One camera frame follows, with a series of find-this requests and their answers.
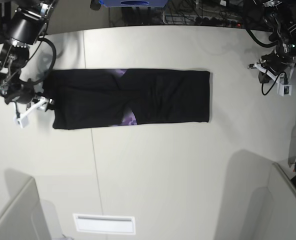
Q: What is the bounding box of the black power strip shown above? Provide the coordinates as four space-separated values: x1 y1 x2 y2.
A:
194 17 242 28

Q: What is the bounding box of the right grey partition panel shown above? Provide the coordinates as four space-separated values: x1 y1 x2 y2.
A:
266 163 296 240

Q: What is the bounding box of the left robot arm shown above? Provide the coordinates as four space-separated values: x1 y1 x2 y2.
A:
243 0 296 84

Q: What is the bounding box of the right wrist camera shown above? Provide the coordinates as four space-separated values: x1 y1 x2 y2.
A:
13 116 29 129

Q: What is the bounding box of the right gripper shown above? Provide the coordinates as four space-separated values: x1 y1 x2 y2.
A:
4 79 54 119

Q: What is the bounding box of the white label plate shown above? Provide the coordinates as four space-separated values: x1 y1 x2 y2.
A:
73 213 136 235

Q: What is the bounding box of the grey partition panel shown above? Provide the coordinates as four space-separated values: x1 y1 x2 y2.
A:
266 163 296 240
0 177 51 240

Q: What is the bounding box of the left grey partition panel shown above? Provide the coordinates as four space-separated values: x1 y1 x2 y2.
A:
0 177 51 240

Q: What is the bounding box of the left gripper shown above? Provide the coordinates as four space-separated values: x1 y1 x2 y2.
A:
248 52 296 84

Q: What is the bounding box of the black T-shirt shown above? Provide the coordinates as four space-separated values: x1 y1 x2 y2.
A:
42 69 210 130

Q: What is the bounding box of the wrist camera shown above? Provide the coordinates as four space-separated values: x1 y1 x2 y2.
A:
277 83 292 97
13 116 29 129

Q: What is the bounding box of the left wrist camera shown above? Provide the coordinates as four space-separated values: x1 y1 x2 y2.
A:
277 83 292 97

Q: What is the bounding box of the blue box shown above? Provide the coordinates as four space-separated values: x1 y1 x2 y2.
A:
99 0 168 8

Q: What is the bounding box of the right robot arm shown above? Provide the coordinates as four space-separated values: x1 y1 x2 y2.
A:
0 0 57 125

